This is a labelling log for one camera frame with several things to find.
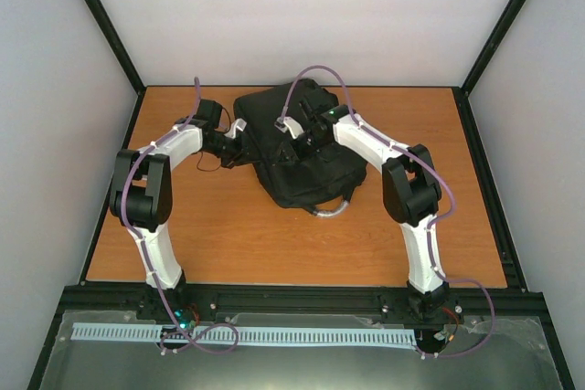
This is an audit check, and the light blue cable duct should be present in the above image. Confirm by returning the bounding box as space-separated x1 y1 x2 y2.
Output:
70 322 416 350

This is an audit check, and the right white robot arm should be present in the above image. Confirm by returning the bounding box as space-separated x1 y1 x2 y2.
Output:
275 95 449 321

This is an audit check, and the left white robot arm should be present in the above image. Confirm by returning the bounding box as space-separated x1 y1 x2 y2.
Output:
109 100 247 320

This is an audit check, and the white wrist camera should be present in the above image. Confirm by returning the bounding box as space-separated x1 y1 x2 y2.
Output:
274 116 304 140
224 118 247 139

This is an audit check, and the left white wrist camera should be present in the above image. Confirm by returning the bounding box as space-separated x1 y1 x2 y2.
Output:
224 118 247 139

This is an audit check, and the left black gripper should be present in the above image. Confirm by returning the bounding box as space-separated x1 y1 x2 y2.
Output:
205 132 262 170

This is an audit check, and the right black corner post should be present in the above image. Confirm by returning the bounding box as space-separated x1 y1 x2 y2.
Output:
461 0 527 99

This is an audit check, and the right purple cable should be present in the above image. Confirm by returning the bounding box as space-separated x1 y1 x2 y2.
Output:
279 64 496 359

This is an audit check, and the black aluminium frame rail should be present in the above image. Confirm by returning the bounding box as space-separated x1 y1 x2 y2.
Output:
58 283 548 318

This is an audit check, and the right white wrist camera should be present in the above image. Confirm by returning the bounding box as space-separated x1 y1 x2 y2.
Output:
274 116 304 140

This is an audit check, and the left black corner post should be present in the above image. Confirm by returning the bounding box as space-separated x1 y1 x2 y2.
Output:
83 0 146 94

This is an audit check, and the black corner post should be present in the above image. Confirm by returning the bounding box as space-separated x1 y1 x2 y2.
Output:
83 0 146 94
461 0 527 99

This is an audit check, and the black student bag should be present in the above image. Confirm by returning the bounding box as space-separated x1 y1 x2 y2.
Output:
233 79 367 218

